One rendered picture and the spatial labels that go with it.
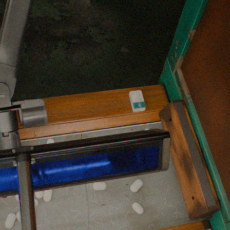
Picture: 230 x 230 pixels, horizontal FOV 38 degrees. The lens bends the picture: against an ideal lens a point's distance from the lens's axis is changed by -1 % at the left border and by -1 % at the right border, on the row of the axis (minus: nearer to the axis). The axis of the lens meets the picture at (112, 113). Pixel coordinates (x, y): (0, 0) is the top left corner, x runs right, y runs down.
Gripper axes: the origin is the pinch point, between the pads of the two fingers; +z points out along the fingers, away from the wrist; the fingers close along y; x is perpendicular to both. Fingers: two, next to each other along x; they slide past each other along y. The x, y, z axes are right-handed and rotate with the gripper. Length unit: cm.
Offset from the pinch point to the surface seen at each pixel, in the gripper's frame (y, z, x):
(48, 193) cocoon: 7.7, 2.4, -2.4
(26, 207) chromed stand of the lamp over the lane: 6.1, -11.5, -38.2
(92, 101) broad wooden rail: 23.4, -16.8, 13.4
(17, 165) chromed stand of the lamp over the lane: 5.3, -16.3, -33.5
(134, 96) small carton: 35.5, -17.0, 10.9
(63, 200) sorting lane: 11.3, 5.1, -2.1
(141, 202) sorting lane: 31.1, 8.1, -4.8
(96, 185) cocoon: 20.1, 2.4, -2.6
